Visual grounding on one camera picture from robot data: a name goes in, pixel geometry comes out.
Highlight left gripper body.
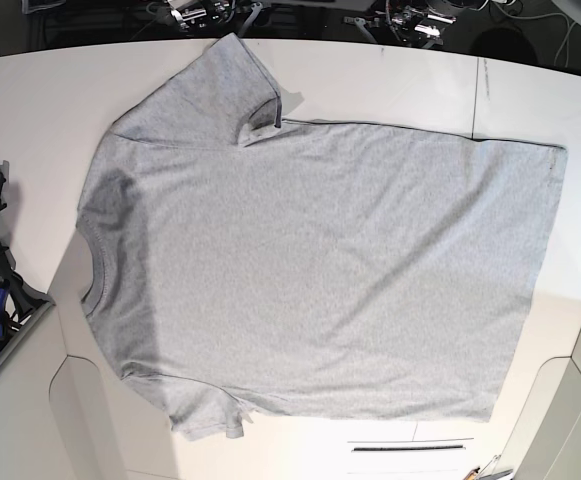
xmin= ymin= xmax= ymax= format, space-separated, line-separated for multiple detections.
xmin=390 ymin=4 xmax=456 ymax=36

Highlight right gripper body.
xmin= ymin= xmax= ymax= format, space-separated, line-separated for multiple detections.
xmin=168 ymin=0 xmax=230 ymax=24

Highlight grey T-shirt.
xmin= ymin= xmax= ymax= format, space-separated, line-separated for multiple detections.
xmin=76 ymin=36 xmax=568 ymax=440

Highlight black round chair base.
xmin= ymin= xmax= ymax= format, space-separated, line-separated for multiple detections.
xmin=469 ymin=28 xmax=538 ymax=65

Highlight white slotted vent plate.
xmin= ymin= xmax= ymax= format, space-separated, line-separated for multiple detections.
xmin=348 ymin=437 xmax=474 ymax=452

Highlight pens at bottom edge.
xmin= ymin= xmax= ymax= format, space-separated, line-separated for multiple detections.
xmin=463 ymin=455 xmax=515 ymax=480

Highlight white cables top right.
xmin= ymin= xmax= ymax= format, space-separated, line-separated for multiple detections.
xmin=489 ymin=0 xmax=581 ymax=71

